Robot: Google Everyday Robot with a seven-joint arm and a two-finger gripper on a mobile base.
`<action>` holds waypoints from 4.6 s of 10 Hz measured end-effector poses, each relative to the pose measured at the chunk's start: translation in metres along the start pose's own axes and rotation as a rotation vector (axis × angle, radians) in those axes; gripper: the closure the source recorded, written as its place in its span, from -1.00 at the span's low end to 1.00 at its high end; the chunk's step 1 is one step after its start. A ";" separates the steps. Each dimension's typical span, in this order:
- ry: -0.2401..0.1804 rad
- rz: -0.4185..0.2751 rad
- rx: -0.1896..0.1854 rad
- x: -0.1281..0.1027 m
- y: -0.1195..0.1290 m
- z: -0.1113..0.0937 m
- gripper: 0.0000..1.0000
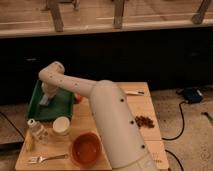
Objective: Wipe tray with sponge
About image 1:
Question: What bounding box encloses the left wooden chair leg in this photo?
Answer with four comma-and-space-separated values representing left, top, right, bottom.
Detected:
47, 0, 63, 32

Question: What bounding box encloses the clear plastic bottle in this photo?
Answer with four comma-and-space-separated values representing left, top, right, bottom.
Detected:
27, 119, 49, 145

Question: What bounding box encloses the green plastic tray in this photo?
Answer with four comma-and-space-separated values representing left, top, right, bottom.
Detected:
26, 80, 74, 121

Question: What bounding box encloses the pile of brown nuts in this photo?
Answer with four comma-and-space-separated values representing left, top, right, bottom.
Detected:
135, 116, 154, 128

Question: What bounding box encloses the grey sponge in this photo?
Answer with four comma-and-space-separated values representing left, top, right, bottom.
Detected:
39, 95, 51, 106

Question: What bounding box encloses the middle wooden chair leg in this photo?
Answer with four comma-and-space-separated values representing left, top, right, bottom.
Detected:
114, 0, 125, 29

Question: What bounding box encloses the blue power adapter box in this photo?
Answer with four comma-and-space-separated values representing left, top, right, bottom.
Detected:
182, 88, 203, 104

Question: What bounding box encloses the black cable on floor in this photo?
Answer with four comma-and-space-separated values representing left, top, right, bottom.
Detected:
161, 99, 188, 142

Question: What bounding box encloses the knife with black handle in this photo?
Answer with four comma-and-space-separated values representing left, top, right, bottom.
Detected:
125, 91, 144, 95

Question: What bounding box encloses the right wooden chair leg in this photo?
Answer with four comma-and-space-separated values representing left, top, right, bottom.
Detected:
191, 0, 212, 25

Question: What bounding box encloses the silver metal fork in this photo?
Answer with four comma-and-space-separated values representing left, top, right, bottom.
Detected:
27, 154, 68, 164

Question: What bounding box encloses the orange plastic bowl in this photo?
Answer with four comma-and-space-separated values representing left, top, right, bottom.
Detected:
70, 132, 102, 168

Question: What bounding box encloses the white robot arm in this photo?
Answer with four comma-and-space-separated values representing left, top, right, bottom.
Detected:
39, 62, 158, 171

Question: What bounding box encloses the wooden chair leg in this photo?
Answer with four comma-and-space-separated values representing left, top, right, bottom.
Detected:
114, 0, 125, 29
191, 0, 212, 25
47, 0, 63, 32

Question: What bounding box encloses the white paper cup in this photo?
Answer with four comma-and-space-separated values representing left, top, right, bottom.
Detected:
52, 116, 70, 135

